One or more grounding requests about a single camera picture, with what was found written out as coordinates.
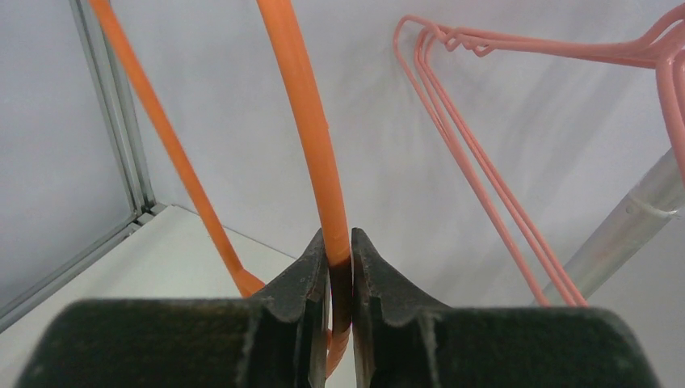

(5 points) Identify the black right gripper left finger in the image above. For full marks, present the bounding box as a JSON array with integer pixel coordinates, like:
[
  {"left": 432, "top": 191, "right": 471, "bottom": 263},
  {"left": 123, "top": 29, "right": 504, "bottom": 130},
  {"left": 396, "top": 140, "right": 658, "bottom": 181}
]
[{"left": 16, "top": 234, "right": 330, "bottom": 387}]

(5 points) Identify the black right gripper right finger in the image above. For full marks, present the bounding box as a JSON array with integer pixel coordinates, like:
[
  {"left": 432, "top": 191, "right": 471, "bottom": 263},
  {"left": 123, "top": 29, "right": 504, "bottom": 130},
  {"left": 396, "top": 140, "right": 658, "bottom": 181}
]
[{"left": 351, "top": 228, "right": 660, "bottom": 387}]

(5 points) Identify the orange plastic hanger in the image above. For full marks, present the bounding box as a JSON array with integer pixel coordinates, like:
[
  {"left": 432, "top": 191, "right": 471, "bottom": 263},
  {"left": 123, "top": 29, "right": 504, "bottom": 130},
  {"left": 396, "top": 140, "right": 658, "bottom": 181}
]
[{"left": 90, "top": 1, "right": 352, "bottom": 377}]

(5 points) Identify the pink wire hanger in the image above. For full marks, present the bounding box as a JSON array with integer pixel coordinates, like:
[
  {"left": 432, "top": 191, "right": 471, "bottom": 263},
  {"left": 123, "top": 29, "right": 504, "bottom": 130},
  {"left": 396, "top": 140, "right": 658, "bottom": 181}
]
[
  {"left": 393, "top": 5, "right": 684, "bottom": 307},
  {"left": 397, "top": 6, "right": 684, "bottom": 307},
  {"left": 427, "top": 56, "right": 684, "bottom": 305}
]

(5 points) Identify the aluminium frame rail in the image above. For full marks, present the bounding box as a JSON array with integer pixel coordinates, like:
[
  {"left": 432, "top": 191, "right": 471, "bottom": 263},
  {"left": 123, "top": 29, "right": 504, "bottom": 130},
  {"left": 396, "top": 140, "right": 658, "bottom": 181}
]
[{"left": 1, "top": 1, "right": 156, "bottom": 329}]

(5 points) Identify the white rack right post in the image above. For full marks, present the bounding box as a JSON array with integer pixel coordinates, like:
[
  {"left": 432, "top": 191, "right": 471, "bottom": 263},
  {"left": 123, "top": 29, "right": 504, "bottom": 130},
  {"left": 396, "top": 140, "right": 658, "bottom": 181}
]
[{"left": 564, "top": 150, "right": 684, "bottom": 298}]

